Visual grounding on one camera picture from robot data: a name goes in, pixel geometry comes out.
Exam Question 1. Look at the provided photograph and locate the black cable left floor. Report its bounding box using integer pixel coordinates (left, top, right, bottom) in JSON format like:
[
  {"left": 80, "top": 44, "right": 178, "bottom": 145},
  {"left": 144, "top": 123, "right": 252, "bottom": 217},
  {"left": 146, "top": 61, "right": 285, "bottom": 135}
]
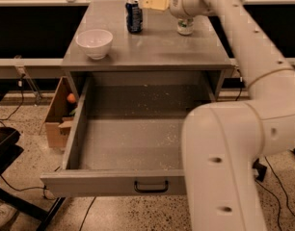
[{"left": 0, "top": 74, "right": 28, "bottom": 127}]

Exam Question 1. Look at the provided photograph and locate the black chair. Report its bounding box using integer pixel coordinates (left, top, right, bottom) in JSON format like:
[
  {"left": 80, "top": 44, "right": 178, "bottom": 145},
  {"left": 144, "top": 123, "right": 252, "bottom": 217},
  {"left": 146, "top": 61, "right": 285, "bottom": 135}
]
[{"left": 0, "top": 90, "right": 67, "bottom": 231}]

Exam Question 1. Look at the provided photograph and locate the black power adapter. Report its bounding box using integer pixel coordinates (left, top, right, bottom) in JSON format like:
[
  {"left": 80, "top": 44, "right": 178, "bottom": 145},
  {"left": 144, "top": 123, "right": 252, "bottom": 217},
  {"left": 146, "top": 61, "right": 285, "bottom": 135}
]
[{"left": 253, "top": 159, "right": 267, "bottom": 182}]

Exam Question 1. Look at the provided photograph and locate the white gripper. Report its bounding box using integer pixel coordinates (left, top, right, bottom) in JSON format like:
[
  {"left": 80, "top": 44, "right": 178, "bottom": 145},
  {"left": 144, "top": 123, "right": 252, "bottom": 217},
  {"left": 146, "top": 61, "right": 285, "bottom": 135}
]
[{"left": 140, "top": 0, "right": 212, "bottom": 19}]

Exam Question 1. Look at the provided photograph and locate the black cable right floor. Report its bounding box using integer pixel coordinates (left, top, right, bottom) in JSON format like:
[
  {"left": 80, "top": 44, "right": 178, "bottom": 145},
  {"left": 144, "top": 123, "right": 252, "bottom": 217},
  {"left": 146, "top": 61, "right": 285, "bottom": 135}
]
[{"left": 254, "top": 147, "right": 295, "bottom": 231}]

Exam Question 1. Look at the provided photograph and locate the grey open drawer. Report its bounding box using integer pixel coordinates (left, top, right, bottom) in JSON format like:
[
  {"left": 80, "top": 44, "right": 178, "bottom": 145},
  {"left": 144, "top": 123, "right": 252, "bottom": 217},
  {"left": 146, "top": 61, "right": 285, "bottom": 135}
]
[{"left": 41, "top": 71, "right": 214, "bottom": 197}]

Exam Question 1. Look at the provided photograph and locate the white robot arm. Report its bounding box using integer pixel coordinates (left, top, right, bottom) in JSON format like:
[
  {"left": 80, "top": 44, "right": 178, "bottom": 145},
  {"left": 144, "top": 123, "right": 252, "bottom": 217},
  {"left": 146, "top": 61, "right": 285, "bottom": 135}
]
[{"left": 140, "top": 0, "right": 295, "bottom": 231}]

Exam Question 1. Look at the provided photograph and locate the black cable floor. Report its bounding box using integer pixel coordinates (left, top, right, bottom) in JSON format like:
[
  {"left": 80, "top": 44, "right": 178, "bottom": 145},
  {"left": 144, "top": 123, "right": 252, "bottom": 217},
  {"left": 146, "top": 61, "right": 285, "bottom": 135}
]
[
  {"left": 254, "top": 147, "right": 295, "bottom": 231},
  {"left": 0, "top": 74, "right": 28, "bottom": 127}
]

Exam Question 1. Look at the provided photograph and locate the white shoe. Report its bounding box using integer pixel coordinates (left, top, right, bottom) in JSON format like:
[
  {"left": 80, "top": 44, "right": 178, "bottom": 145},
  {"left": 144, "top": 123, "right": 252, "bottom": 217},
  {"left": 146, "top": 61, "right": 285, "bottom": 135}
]
[{"left": 0, "top": 204, "right": 16, "bottom": 229}]

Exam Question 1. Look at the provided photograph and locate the black drawer handle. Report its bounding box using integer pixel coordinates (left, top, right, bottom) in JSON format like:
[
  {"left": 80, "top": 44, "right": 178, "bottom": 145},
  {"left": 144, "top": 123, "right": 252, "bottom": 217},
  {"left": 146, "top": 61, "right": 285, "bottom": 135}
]
[{"left": 134, "top": 180, "right": 169, "bottom": 193}]

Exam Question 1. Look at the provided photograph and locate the orange fruit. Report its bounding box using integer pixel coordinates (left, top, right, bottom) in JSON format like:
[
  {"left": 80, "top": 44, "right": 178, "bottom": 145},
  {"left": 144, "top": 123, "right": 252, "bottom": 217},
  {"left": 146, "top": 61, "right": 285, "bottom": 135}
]
[{"left": 67, "top": 93, "right": 76, "bottom": 104}]

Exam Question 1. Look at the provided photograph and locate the white ceramic bowl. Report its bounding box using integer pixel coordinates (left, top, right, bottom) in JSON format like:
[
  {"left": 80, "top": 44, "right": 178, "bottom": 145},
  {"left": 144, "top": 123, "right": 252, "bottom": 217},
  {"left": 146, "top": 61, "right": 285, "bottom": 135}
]
[{"left": 75, "top": 29, "right": 113, "bottom": 60}]

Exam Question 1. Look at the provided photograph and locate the black cable from wall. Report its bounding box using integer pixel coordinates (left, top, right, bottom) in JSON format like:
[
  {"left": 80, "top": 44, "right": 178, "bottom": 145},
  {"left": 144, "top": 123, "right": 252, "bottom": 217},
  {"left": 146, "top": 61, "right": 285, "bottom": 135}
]
[{"left": 235, "top": 77, "right": 245, "bottom": 102}]

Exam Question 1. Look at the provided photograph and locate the grey metal cabinet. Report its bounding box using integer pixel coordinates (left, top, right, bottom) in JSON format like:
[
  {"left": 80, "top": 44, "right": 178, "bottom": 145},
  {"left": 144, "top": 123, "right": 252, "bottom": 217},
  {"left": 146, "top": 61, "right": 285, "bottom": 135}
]
[{"left": 62, "top": 0, "right": 233, "bottom": 92}]

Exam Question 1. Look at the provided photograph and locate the blue pepsi can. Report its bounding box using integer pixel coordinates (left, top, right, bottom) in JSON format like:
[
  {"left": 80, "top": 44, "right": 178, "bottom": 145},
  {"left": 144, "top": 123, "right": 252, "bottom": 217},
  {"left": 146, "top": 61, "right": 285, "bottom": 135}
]
[{"left": 125, "top": 0, "right": 143, "bottom": 34}]

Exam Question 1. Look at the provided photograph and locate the green white soda can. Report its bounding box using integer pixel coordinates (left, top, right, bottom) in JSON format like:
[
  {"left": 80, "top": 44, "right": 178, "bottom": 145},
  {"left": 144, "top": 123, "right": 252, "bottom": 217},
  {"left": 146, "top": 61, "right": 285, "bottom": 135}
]
[{"left": 177, "top": 18, "right": 194, "bottom": 36}]

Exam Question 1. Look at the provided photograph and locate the cardboard box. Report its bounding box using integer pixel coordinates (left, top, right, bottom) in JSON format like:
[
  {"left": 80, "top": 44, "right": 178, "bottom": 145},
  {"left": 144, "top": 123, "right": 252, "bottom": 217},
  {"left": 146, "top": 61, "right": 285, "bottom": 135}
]
[{"left": 44, "top": 77, "right": 77, "bottom": 148}]

